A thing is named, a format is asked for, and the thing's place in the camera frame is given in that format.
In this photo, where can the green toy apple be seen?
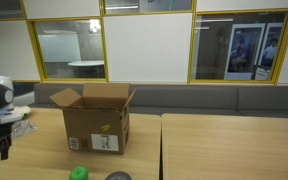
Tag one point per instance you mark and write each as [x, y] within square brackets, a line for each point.
[78, 174]

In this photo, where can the brown cardboard box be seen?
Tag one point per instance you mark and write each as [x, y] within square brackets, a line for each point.
[94, 130]

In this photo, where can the clear plastic bag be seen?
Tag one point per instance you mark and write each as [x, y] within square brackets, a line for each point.
[24, 128]

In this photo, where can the white and yellow soft object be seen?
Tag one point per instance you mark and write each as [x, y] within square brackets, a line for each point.
[23, 111]

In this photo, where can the yellow framed glass window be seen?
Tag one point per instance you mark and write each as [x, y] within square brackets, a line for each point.
[147, 6]
[60, 50]
[217, 46]

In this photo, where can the grey upholstered bench sofa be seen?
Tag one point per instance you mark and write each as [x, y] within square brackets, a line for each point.
[200, 98]

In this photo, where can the poster with seated person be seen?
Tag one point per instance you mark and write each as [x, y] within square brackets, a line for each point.
[242, 50]

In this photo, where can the poster with person in blue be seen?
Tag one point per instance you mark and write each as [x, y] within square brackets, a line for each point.
[270, 46]

